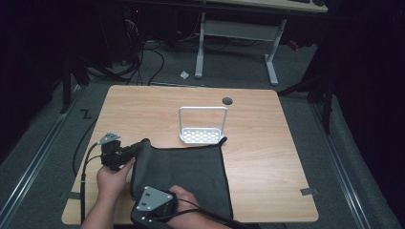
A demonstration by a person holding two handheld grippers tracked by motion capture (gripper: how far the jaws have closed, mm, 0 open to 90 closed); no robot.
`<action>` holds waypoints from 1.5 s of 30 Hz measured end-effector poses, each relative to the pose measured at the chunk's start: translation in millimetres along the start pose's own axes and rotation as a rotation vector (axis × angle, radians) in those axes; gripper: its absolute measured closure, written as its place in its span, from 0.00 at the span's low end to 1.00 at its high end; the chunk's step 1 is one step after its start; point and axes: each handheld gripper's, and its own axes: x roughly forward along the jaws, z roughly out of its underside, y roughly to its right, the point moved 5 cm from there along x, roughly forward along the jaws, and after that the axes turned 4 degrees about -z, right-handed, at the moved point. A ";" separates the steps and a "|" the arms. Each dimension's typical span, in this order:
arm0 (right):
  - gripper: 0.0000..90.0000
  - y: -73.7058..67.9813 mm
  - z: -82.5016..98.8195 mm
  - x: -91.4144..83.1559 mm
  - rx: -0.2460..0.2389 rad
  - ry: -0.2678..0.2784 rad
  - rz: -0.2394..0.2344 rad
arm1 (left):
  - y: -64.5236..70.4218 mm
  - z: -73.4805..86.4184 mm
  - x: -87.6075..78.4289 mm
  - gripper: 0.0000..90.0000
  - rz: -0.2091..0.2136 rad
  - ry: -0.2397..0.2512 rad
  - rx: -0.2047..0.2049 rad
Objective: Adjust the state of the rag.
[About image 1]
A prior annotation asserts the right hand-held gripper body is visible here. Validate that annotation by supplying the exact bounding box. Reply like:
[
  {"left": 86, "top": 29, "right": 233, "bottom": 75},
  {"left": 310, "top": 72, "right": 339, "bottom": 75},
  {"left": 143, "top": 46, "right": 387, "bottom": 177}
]
[{"left": 130, "top": 185, "right": 178, "bottom": 229}]

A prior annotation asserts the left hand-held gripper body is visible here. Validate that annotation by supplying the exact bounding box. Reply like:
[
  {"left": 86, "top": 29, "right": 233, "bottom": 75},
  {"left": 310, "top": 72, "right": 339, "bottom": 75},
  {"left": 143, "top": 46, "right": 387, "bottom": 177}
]
[{"left": 96, "top": 133, "right": 132, "bottom": 172}]

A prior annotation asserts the yellow and grey cloth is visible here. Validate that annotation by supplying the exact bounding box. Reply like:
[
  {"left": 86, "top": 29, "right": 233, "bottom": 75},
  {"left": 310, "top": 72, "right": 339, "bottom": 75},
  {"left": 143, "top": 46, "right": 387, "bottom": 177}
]
[{"left": 129, "top": 136, "right": 234, "bottom": 221}]

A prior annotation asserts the person's left hand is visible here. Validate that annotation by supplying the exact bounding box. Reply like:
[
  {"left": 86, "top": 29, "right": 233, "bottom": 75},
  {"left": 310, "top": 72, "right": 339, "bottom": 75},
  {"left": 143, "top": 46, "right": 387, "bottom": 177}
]
[{"left": 96, "top": 157, "right": 137, "bottom": 200}]

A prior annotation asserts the person's right hand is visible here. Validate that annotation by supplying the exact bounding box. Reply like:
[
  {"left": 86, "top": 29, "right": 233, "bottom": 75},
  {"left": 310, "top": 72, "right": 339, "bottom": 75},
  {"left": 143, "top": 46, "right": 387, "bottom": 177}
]
[{"left": 166, "top": 185, "right": 205, "bottom": 224}]

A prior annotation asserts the grey tape strip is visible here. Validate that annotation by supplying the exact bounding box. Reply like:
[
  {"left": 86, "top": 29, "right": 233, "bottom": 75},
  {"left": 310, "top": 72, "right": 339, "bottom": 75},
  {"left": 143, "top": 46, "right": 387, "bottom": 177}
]
[
  {"left": 59, "top": 190, "right": 82, "bottom": 201},
  {"left": 300, "top": 187, "right": 320, "bottom": 197}
]

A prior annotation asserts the black metal stand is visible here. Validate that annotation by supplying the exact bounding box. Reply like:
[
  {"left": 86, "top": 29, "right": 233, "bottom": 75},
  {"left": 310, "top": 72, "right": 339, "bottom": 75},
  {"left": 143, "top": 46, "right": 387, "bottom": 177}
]
[
  {"left": 59, "top": 53, "right": 91, "bottom": 115},
  {"left": 276, "top": 72, "right": 336, "bottom": 135}
]

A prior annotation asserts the desk with white legs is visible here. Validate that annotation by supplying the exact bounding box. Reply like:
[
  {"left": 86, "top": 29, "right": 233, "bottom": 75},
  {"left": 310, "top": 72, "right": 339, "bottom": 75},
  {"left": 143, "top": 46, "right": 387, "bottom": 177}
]
[{"left": 194, "top": 0, "right": 330, "bottom": 87}]

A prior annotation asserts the black floor cable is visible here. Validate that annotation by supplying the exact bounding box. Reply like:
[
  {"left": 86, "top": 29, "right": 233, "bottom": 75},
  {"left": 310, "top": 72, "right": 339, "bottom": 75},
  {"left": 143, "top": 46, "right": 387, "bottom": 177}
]
[{"left": 72, "top": 116, "right": 98, "bottom": 177}]

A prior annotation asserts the left hand-held gripper cable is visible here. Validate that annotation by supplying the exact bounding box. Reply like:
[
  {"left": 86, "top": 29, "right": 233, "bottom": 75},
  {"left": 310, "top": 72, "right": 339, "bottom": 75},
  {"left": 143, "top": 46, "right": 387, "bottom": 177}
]
[{"left": 79, "top": 142, "right": 107, "bottom": 225}]

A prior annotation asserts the hand-held gripper cable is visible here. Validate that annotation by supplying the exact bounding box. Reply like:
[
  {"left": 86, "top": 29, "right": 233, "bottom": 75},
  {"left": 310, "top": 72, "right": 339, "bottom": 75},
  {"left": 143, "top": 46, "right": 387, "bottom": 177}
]
[
  {"left": 152, "top": 198, "right": 251, "bottom": 229},
  {"left": 79, "top": 142, "right": 107, "bottom": 225}
]

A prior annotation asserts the right hand-held gripper cable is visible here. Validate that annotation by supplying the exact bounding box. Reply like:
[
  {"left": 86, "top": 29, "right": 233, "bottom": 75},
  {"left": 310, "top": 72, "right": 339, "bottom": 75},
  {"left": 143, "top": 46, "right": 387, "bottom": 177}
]
[{"left": 152, "top": 198, "right": 251, "bottom": 229}]

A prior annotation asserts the white wire rack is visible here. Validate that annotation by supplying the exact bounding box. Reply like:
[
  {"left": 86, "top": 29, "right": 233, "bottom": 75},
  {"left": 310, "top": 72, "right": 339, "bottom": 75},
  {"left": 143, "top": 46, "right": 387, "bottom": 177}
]
[{"left": 178, "top": 105, "right": 229, "bottom": 145}]

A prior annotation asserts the metal floor rail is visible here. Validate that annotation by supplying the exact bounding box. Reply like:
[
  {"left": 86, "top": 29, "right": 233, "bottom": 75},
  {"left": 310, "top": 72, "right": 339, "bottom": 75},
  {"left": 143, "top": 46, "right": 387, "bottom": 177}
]
[
  {"left": 0, "top": 85, "right": 81, "bottom": 221},
  {"left": 309, "top": 104, "right": 373, "bottom": 229}
]

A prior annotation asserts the bundle of black floor cables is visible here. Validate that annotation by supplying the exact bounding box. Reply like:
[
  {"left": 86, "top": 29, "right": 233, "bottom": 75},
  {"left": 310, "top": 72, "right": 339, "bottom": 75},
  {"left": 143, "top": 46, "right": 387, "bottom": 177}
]
[{"left": 122, "top": 39, "right": 166, "bottom": 87}]

